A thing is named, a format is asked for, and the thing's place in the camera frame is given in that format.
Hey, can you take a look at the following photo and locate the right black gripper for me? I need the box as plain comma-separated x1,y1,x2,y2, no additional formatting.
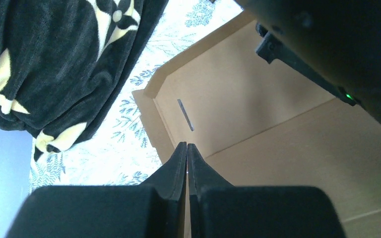
238,0,381,124

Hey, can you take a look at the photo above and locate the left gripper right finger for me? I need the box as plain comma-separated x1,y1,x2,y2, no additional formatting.
187,144,346,238

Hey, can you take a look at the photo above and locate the black floral plush blanket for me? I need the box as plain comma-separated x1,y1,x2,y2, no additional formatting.
0,0,167,161

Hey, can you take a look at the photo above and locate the floral patterned table mat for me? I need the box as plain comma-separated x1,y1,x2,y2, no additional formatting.
28,0,242,192

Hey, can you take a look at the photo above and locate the brown cardboard box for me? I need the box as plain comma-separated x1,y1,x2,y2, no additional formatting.
132,12,381,238

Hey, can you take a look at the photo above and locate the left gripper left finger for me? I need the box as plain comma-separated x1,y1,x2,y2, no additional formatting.
7,142,187,238

